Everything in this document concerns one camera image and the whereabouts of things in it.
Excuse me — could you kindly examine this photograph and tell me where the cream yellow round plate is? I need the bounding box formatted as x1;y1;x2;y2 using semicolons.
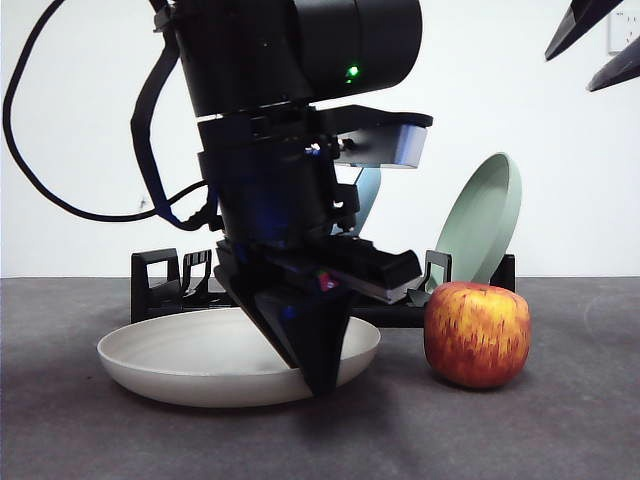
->
97;308;382;409

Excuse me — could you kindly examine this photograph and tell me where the red yellow apple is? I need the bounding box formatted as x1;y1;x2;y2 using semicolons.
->
423;281;532;390

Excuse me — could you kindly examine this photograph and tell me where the black plate rack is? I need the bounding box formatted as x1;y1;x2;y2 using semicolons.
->
130;248;517;330

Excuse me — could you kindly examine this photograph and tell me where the blue round plate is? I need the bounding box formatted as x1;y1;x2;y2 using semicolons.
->
349;167;384;237

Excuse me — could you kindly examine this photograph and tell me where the green round plate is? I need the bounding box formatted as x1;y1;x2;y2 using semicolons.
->
430;152;524;292

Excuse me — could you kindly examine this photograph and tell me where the white wall socket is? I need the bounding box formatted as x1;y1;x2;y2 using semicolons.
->
608;9;640;56

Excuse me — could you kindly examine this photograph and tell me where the black flat sleeved cable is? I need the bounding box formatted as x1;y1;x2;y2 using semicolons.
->
130;47;221;232

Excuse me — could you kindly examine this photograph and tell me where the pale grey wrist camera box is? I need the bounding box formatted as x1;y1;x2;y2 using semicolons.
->
335;122;432;170

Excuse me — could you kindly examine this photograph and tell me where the black round cable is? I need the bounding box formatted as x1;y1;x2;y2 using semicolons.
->
2;0;221;224

